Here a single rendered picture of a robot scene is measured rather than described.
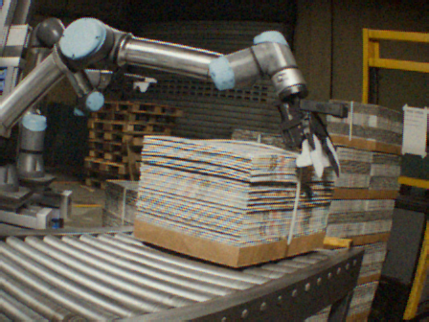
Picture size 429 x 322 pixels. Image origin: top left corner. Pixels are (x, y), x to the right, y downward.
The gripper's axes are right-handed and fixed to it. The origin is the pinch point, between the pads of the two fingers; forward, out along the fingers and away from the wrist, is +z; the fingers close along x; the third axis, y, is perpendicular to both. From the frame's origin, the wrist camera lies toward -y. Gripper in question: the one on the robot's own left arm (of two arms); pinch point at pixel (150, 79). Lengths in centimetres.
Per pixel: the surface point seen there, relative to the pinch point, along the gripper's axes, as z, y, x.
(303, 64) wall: 494, -32, -528
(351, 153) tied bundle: 80, 14, 43
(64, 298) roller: -81, 23, 157
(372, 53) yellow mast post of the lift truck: 155, -43, -25
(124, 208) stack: -18, 44, 36
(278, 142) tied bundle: 40, 14, 38
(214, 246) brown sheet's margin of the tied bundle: -40, 22, 132
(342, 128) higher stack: 97, 7, 14
